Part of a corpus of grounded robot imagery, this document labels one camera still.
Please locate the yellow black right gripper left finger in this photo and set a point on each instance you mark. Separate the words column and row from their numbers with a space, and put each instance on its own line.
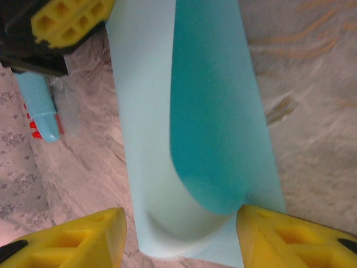
column 61, row 248

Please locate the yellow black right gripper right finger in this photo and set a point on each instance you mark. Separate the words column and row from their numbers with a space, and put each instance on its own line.
column 293, row 245

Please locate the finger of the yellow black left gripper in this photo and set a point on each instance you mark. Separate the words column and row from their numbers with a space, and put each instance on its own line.
column 75, row 25

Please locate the light blue paper sheet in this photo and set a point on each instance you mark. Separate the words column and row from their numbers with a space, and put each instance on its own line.
column 212, row 111

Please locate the light blue pen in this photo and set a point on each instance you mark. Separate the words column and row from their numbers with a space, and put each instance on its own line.
column 36, row 95

